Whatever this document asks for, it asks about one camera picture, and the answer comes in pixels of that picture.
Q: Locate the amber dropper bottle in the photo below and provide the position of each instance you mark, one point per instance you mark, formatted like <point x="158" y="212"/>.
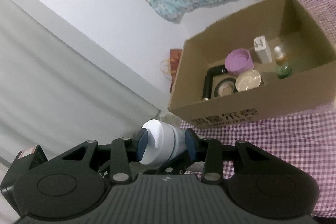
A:
<point x="280" y="56"/>

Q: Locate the purple checkered tablecloth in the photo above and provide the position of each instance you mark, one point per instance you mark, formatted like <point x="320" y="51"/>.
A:
<point x="305" y="139"/>

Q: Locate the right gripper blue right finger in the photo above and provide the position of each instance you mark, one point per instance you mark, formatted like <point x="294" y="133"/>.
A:
<point x="192" y="144"/>

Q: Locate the small green bottle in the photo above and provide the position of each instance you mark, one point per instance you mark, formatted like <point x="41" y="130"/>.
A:
<point x="283" y="71"/>

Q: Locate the black tape roll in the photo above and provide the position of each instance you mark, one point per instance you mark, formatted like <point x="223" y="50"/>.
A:
<point x="225" y="88"/>

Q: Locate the white power adapter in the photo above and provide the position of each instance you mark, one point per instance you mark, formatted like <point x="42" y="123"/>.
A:
<point x="262" y="50"/>

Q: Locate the red gift bag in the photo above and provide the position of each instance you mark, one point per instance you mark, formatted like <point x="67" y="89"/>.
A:
<point x="170" y="66"/>

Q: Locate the gold round tin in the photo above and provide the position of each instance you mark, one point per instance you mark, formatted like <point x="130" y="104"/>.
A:
<point x="248" y="80"/>

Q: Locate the purple plastic cup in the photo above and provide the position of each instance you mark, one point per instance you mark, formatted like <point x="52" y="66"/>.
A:
<point x="238" y="61"/>

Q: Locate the white lidded jar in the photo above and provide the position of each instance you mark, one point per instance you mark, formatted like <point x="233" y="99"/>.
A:
<point x="165" y="142"/>

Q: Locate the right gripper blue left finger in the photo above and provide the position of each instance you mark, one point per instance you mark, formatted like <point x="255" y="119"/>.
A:
<point x="140" y="143"/>

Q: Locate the black angled tube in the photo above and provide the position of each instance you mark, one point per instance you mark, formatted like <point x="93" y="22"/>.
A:
<point x="208" y="83"/>

